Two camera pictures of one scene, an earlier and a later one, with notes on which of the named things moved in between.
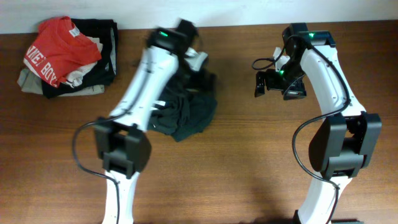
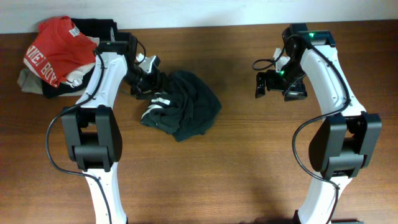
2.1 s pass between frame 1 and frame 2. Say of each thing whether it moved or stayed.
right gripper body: stayed
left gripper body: moved
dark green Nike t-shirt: stayed
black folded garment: stayed
